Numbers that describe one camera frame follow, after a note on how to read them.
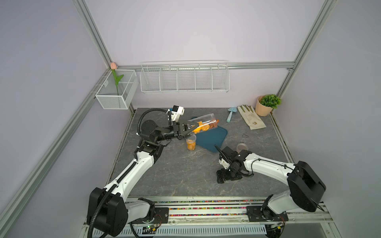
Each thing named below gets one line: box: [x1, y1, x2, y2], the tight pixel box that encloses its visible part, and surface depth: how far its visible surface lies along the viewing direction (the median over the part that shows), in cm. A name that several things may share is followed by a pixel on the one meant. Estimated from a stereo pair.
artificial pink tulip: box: [110, 61, 125, 96], surface depth 92 cm
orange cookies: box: [191, 119, 220, 134], surface depth 62 cm
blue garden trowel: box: [226, 107, 238, 123], surface depth 121 cm
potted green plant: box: [254, 94, 282, 117], surface depth 110 cm
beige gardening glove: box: [237, 104, 267, 130], surface depth 118 cm
